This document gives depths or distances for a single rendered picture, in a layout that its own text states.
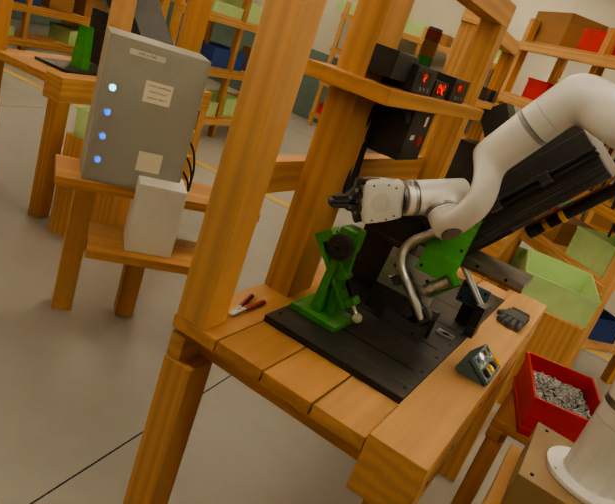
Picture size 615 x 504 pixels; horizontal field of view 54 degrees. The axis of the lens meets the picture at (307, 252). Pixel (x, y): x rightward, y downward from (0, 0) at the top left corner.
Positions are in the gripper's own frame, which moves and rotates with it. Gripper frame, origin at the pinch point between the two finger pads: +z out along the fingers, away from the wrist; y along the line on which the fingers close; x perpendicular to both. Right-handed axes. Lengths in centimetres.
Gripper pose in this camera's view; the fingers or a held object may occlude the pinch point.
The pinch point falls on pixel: (337, 201)
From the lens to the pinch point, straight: 138.9
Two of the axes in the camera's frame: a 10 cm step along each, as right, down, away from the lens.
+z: -9.8, 0.6, -2.1
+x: -2.2, -4.0, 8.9
